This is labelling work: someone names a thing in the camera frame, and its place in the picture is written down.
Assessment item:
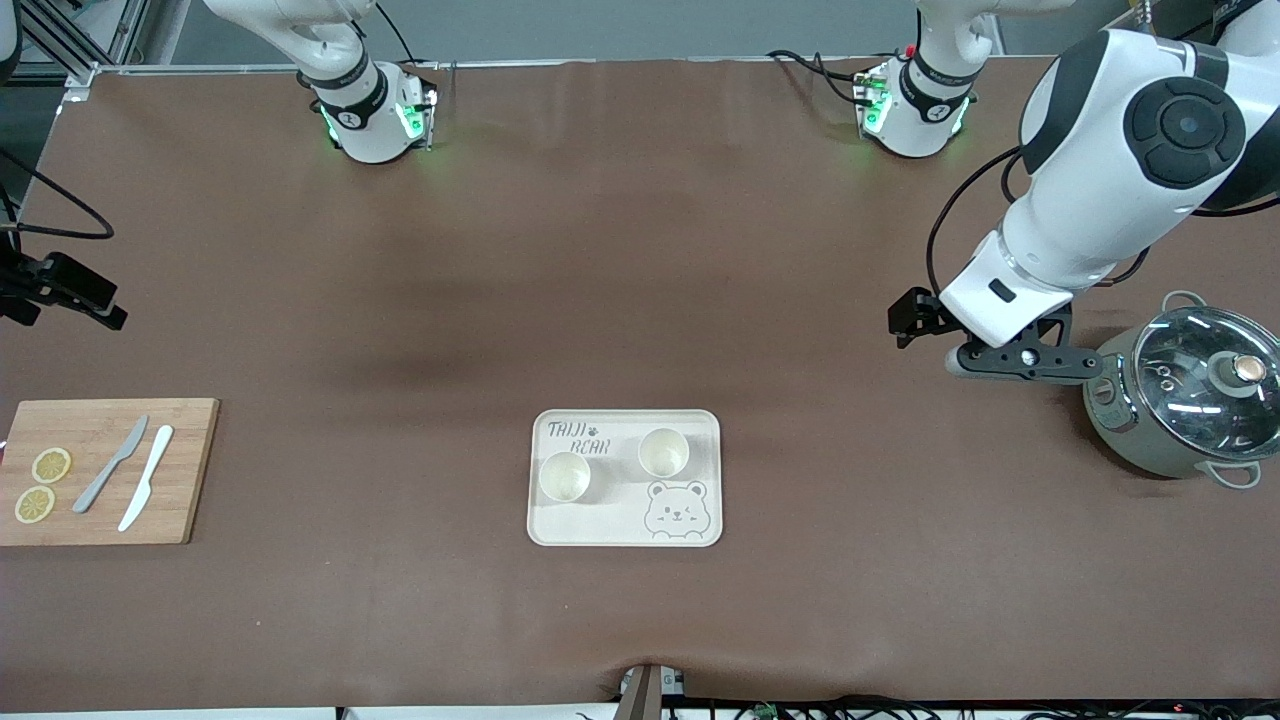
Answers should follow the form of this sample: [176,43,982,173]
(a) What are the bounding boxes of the bamboo cutting board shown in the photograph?
[0,398,221,547]

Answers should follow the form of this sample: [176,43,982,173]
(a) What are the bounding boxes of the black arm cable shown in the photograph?
[0,148,117,243]
[926,148,1151,293]

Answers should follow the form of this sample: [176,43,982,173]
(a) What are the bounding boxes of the grey plastic knife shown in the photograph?
[72,415,150,515]

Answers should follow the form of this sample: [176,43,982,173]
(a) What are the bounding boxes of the aluminium frame profile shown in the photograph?
[18,0,153,103]

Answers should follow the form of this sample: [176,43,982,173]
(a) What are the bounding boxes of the glass pot lid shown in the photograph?
[1135,307,1280,461]

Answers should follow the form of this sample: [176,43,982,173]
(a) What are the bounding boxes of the white plastic cup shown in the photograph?
[638,428,691,479]
[538,451,593,504]

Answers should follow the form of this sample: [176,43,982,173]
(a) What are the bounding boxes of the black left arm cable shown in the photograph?
[926,148,1151,293]

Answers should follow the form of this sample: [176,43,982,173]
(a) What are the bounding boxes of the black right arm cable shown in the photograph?
[0,148,117,243]

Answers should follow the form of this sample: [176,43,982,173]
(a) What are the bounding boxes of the grey cooking pot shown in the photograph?
[1083,290,1280,491]

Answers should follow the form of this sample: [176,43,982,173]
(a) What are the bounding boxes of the cream bear print tray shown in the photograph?
[527,408,723,548]

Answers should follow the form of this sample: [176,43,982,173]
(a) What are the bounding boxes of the white plastic knife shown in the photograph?
[118,425,175,533]

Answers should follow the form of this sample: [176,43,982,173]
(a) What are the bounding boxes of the black base cables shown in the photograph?
[767,48,873,107]

